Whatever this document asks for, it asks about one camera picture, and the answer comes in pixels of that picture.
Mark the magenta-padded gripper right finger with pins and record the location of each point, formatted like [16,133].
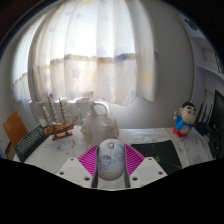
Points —
[143,170]

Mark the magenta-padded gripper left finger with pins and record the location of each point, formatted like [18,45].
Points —
[78,170]

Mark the white cartoon-print computer mouse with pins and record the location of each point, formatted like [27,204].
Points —
[110,160]

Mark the black mouse pad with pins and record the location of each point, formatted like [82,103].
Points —
[160,153]

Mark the white cartoon-print tablecloth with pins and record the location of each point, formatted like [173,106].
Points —
[66,148]

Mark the wooden model sailing ship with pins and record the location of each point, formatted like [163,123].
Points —
[60,128]

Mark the large white conch shell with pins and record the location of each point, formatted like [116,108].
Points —
[98,128]

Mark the black keyboard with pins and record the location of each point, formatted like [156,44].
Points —
[30,143]

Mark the cartoon boy figurine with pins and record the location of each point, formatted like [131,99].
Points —
[182,123]

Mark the white radiator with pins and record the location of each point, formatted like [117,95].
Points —
[81,108]

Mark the black router with antennas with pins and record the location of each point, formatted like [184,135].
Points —
[203,126]

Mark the orange wooden chair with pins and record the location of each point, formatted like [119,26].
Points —
[15,128]

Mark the black monitor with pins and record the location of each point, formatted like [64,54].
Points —
[218,123]

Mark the white star-print curtain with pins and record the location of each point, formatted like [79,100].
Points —
[93,50]

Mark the white wall shelf unit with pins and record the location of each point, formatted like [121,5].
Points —
[206,50]

